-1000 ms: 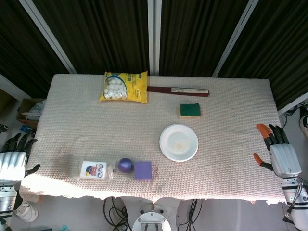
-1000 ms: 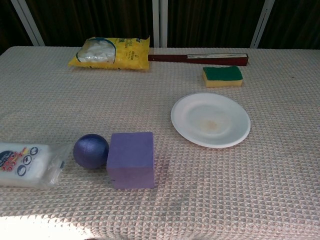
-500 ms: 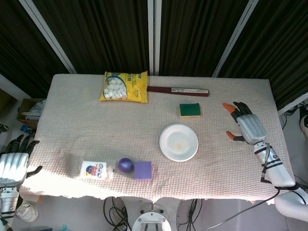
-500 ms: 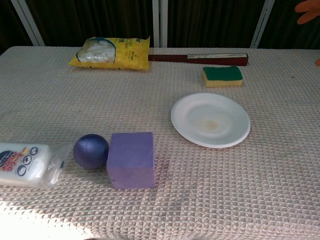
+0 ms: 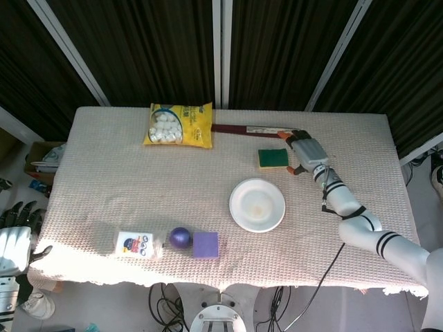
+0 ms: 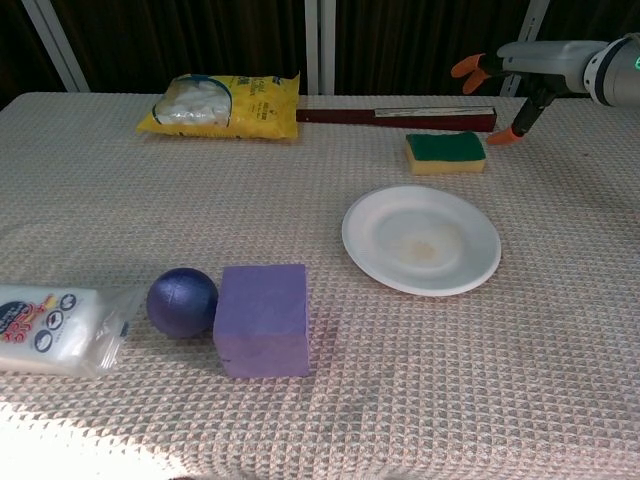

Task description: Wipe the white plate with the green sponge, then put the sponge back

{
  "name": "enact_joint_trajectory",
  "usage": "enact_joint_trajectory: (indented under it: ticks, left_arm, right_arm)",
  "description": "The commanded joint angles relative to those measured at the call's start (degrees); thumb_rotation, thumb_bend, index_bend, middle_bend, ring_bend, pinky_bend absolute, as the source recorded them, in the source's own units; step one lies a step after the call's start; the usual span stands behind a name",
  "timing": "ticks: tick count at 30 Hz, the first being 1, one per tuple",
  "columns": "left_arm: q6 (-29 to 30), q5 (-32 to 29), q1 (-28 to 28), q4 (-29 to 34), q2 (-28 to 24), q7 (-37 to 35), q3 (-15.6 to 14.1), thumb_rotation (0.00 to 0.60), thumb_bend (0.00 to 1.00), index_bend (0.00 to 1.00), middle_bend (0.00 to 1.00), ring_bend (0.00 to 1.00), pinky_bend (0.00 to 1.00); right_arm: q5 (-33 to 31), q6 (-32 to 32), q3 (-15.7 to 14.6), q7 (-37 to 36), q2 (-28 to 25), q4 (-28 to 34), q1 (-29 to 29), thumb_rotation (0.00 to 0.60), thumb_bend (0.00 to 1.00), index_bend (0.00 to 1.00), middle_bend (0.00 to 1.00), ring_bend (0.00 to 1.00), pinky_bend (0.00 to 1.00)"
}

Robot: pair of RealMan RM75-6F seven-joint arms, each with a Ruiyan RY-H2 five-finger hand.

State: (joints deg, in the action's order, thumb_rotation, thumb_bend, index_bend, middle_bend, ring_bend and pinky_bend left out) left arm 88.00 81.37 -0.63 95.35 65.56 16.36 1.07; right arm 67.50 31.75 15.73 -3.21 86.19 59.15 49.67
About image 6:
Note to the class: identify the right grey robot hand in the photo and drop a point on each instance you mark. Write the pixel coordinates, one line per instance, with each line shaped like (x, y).
(545, 60)

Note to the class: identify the green yellow sponge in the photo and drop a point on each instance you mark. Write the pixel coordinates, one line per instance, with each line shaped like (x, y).
(445, 150)

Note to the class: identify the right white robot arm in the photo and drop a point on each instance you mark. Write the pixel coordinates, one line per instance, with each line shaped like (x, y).
(617, 70)

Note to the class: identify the white paper plate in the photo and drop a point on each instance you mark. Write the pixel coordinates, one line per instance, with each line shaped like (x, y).
(422, 240)

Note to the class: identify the dark pleated curtain panel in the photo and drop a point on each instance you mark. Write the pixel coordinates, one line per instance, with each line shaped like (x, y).
(600, 17)
(15, 40)
(425, 30)
(175, 35)

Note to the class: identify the dark red folded fan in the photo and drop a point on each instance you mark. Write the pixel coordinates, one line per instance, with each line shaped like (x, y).
(380, 119)

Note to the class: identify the yellow cotton ball bag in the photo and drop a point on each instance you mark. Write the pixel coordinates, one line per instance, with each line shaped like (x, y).
(250, 110)

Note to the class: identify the white woven tablecloth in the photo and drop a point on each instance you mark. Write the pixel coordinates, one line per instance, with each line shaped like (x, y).
(250, 200)

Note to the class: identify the purple foam cube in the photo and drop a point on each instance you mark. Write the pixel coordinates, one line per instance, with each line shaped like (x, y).
(262, 320)

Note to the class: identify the purple ball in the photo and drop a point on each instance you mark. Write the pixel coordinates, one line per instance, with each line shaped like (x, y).
(180, 302)

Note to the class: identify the white packet in zip bag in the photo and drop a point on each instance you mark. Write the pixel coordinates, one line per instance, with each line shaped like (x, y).
(45, 330)

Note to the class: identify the white slanted frame bar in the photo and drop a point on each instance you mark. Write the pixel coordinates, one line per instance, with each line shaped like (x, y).
(531, 20)
(56, 45)

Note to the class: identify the white upright frame bar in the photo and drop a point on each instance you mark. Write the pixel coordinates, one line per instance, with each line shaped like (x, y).
(327, 45)
(311, 45)

